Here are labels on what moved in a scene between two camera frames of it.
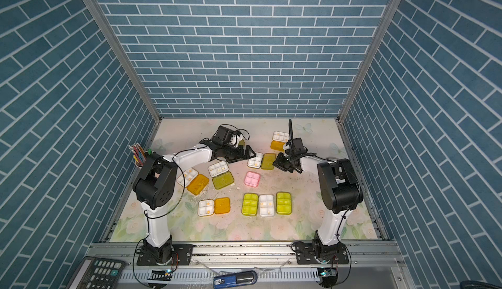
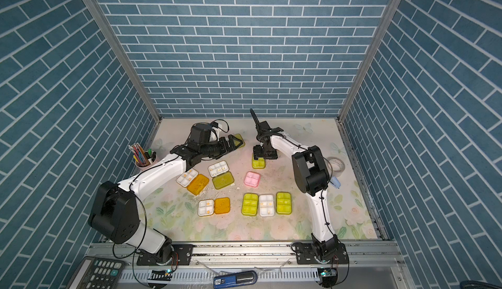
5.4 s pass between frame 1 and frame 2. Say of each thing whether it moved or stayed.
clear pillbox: stayed
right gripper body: moved
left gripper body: moved
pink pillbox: stayed
